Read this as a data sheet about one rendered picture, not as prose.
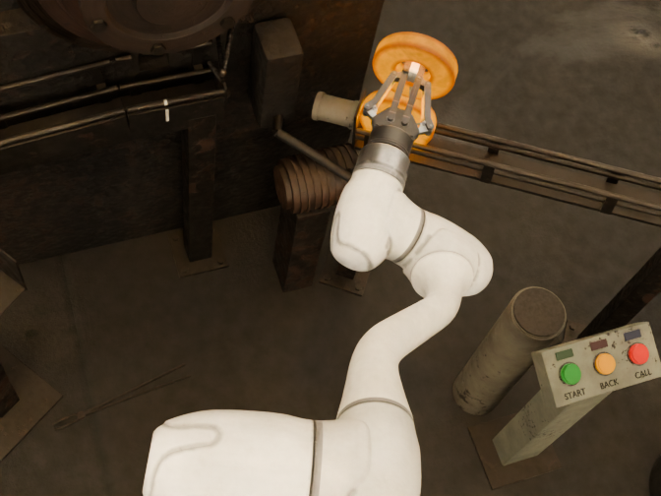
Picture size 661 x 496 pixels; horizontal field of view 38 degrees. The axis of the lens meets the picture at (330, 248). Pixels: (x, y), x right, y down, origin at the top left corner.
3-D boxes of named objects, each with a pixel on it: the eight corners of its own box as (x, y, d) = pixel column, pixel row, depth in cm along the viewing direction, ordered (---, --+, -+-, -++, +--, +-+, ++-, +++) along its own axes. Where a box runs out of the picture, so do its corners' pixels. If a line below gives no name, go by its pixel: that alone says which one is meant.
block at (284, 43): (245, 91, 211) (250, 18, 189) (280, 84, 213) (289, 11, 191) (259, 131, 206) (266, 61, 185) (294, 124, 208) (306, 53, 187)
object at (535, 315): (445, 377, 246) (502, 292, 200) (488, 365, 249) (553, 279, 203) (462, 421, 242) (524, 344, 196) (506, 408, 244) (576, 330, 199)
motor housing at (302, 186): (259, 258, 255) (273, 147, 208) (337, 238, 261) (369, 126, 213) (273, 301, 250) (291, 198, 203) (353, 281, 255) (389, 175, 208)
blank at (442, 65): (377, 22, 170) (372, 36, 169) (463, 41, 168) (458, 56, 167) (375, 76, 184) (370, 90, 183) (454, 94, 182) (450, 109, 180)
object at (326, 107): (319, 102, 202) (320, 85, 197) (361, 113, 201) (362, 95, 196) (311, 125, 200) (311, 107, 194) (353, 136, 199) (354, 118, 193)
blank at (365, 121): (382, 140, 205) (378, 153, 203) (349, 91, 194) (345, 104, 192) (449, 134, 196) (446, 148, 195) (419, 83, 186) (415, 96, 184)
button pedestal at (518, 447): (457, 431, 240) (534, 339, 186) (544, 404, 246) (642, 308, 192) (482, 493, 234) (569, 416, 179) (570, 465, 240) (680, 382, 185)
